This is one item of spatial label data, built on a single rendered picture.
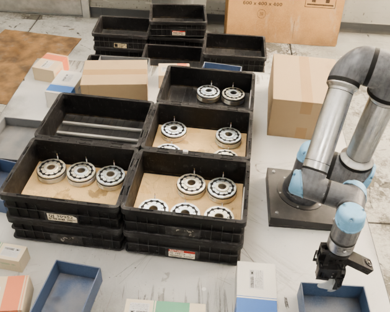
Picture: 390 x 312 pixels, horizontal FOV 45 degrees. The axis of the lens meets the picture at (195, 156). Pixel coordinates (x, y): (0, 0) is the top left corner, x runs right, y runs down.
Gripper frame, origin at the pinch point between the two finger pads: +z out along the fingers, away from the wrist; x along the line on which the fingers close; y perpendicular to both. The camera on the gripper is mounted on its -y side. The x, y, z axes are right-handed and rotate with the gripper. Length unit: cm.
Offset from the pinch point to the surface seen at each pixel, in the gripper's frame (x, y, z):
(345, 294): 0.2, -5.3, 3.4
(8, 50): -269, 215, 75
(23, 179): -29, 105, -11
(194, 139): -60, 47, -8
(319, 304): 3.1, 3.1, 5.0
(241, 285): 3.9, 28.9, -3.6
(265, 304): 9.8, 21.9, -3.6
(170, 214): -11, 52, -18
